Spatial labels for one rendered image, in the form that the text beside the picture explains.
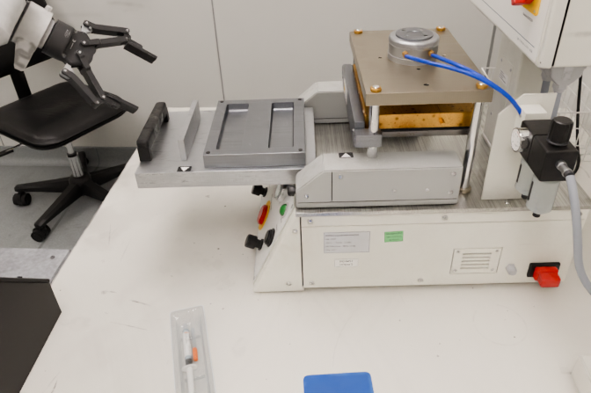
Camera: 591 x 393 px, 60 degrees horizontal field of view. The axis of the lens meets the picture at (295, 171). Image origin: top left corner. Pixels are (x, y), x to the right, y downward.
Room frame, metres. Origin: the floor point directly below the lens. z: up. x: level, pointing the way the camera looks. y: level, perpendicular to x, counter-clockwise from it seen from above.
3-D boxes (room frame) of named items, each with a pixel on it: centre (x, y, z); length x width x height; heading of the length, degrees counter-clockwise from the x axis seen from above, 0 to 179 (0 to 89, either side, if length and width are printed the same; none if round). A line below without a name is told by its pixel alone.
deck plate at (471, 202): (0.79, -0.23, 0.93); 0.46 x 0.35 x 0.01; 89
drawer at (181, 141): (0.80, 0.11, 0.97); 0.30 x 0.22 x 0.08; 89
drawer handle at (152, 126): (0.81, 0.25, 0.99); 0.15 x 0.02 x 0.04; 179
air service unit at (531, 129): (0.57, -0.32, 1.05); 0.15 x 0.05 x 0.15; 179
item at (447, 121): (0.79, -0.20, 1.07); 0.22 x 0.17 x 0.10; 179
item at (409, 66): (0.77, -0.23, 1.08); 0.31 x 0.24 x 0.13; 179
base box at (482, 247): (0.78, -0.19, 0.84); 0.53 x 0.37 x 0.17; 89
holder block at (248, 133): (0.80, 0.06, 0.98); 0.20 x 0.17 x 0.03; 179
